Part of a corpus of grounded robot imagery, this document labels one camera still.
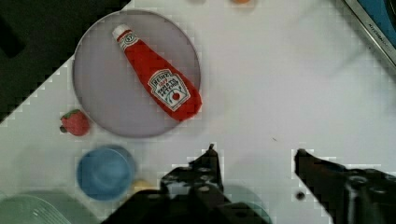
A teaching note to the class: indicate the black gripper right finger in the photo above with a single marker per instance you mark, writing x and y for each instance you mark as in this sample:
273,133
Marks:
349,196

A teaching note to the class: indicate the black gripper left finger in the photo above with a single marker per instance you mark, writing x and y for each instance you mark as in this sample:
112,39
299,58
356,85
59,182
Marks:
192,194

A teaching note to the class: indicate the red plush ketchup bottle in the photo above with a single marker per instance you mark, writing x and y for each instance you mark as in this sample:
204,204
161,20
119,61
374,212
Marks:
169,88

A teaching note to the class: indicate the round grey plate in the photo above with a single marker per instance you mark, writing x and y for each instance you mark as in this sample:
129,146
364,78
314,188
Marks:
106,85

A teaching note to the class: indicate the green cup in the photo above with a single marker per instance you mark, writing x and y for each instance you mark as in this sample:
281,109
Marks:
240,194

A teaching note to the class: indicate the yellow toy banana bunch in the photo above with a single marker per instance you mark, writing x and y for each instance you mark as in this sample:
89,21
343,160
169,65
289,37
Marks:
140,185

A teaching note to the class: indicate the blue bowl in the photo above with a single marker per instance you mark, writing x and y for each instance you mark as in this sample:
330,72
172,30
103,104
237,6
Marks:
106,173

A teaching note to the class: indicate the red toy strawberry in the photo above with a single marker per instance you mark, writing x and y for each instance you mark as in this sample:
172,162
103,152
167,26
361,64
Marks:
75,122

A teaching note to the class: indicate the green perforated colander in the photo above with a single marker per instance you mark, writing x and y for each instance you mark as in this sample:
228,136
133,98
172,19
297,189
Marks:
44,207

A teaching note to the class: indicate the black toaster oven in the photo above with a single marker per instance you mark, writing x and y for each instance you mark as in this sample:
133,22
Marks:
377,20

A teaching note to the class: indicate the orange slice toy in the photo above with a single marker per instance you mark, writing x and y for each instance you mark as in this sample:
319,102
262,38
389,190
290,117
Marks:
241,1

